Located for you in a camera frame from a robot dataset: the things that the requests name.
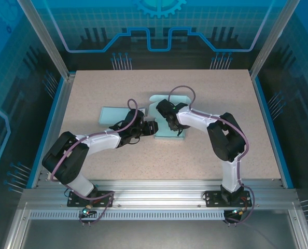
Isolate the slotted grey cable duct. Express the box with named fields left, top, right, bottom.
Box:
left=28, top=210, right=227, bottom=221

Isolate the blue table side strip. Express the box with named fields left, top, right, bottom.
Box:
left=26, top=78, right=65, bottom=189
left=253, top=76, right=295, bottom=189

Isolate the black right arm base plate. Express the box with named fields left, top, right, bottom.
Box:
left=204, top=190, right=252, bottom=208

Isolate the aluminium side rail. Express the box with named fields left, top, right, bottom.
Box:
left=31, top=74, right=76, bottom=189

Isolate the aluminium frame beam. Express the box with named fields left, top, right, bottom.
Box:
left=18, top=178, right=300, bottom=211

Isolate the aluminium frame post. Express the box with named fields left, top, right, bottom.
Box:
left=249, top=0, right=301, bottom=80
left=18, top=0, right=76, bottom=81

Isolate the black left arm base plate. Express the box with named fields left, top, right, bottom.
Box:
left=66, top=190, right=115, bottom=208

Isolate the light blue paper box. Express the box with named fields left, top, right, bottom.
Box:
left=146, top=93, right=192, bottom=141
left=99, top=106, right=133, bottom=127

